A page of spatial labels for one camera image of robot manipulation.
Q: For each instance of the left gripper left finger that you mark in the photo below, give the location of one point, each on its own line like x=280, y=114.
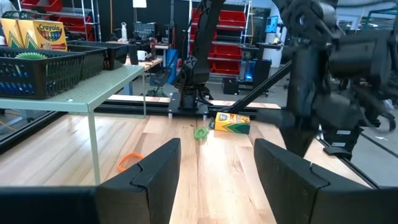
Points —
x=93, y=205

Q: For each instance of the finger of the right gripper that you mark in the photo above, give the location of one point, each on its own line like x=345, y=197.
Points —
x=300, y=140

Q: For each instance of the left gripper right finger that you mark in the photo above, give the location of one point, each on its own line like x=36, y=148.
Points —
x=311, y=202

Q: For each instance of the yellow green crayon box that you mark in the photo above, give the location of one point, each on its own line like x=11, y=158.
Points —
x=231, y=123
x=43, y=34

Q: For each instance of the green coil wristband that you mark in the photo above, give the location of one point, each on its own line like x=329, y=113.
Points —
x=31, y=56
x=196, y=134

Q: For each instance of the black plastic slotted basket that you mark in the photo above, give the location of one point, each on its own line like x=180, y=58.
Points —
x=93, y=62
x=116, y=56
x=46, y=77

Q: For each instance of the crayon box with flap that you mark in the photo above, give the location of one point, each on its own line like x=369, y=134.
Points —
x=11, y=32

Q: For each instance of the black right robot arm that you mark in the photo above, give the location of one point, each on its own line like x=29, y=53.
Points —
x=202, y=46

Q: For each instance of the light wood desk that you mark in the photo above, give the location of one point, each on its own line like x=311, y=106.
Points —
x=146, y=63

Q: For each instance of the black box with white labels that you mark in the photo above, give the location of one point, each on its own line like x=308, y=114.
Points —
x=342, y=140

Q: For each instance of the orange rubber band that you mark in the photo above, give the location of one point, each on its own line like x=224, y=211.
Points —
x=122, y=159

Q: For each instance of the black cabinet with blue light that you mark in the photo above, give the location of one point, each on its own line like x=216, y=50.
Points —
x=258, y=71

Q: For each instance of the blue lit screen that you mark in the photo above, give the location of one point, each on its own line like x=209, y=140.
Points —
x=271, y=24

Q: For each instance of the shelf with red bins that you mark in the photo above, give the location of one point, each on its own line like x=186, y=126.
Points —
x=46, y=4
x=228, y=34

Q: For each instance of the pale green metal riser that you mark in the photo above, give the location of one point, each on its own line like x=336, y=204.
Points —
x=102, y=84

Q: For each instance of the black mesh bin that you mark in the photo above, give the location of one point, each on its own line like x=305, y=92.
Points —
x=160, y=77

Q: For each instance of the white mug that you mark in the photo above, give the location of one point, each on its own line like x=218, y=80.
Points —
x=142, y=55

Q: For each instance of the white water bottle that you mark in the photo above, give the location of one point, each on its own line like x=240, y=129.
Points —
x=124, y=31

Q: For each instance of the person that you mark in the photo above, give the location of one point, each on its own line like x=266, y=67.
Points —
x=4, y=4

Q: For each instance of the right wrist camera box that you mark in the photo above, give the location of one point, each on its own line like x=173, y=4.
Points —
x=357, y=56

